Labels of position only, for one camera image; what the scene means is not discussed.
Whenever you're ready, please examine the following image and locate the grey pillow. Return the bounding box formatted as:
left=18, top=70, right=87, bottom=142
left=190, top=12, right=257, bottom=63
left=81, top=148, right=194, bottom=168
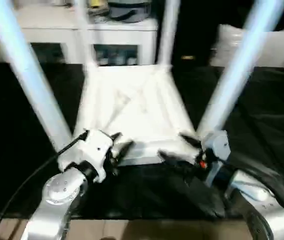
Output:
left=211, top=24, right=284, bottom=69

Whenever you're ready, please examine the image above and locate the white plastic table leg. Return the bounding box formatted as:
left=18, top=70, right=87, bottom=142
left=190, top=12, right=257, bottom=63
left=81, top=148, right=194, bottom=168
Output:
left=0, top=0, right=73, bottom=152
left=157, top=0, right=181, bottom=68
left=196, top=0, right=284, bottom=137
left=74, top=0, right=98, bottom=69

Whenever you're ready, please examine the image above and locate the white plastic table top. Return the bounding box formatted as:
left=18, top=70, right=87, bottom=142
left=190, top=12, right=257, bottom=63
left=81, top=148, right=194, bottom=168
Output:
left=72, top=64, right=203, bottom=167

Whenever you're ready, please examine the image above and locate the black work mat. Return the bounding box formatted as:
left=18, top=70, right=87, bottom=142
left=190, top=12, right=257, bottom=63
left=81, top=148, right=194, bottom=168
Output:
left=0, top=60, right=284, bottom=221

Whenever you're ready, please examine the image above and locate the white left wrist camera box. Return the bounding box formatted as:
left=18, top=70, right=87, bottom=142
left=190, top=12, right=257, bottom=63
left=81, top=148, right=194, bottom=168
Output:
left=57, top=129, right=115, bottom=183

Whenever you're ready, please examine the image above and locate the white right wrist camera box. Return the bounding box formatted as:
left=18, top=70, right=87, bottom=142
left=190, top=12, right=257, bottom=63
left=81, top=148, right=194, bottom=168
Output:
left=201, top=130, right=231, bottom=187

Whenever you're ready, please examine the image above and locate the white cabinet with glass doors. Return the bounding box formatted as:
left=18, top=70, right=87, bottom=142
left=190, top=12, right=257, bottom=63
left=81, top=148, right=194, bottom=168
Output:
left=12, top=0, right=160, bottom=66

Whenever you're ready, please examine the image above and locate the grey black bag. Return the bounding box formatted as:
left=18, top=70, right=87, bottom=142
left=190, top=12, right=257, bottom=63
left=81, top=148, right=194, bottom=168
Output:
left=89, top=0, right=153, bottom=23

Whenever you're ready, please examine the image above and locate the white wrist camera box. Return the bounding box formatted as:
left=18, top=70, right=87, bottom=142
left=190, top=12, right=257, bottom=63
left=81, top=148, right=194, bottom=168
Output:
left=57, top=129, right=115, bottom=183
left=201, top=130, right=231, bottom=187

